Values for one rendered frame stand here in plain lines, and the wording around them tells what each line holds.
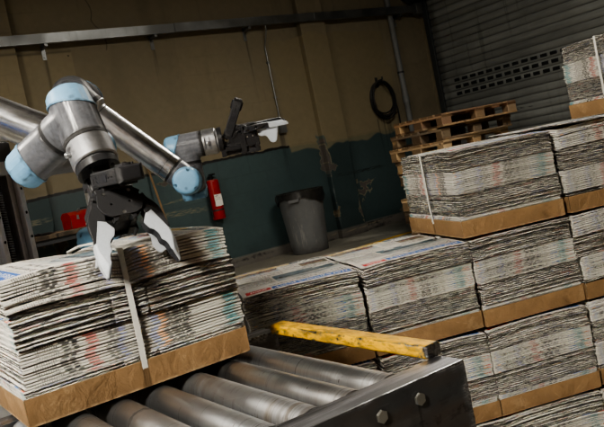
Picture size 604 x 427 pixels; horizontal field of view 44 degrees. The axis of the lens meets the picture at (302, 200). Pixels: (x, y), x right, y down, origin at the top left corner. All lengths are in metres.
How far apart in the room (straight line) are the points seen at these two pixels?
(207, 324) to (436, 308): 0.77
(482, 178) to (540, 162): 0.17
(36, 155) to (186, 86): 7.80
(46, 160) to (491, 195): 1.10
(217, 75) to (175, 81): 0.55
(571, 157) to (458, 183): 0.32
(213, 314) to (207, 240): 0.12
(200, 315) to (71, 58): 7.50
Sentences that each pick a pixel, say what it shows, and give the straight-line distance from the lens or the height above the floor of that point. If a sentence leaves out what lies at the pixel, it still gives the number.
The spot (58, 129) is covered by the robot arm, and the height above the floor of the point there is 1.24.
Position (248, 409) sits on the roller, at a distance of 1.09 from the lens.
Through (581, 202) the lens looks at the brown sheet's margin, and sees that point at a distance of 2.06.
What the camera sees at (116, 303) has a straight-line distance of 1.22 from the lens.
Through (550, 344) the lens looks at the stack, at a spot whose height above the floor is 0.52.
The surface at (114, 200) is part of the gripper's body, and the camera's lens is 1.19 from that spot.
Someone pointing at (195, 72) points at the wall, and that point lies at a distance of 9.17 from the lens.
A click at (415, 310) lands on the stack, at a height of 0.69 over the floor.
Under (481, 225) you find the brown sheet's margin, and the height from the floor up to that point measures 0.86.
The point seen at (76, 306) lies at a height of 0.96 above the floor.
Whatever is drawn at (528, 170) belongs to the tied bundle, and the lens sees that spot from 1.99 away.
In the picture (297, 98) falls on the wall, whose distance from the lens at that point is 9.81.
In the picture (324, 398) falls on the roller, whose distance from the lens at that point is 1.04.
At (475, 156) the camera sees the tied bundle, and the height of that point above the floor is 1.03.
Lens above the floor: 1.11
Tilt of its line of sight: 3 degrees down
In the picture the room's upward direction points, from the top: 12 degrees counter-clockwise
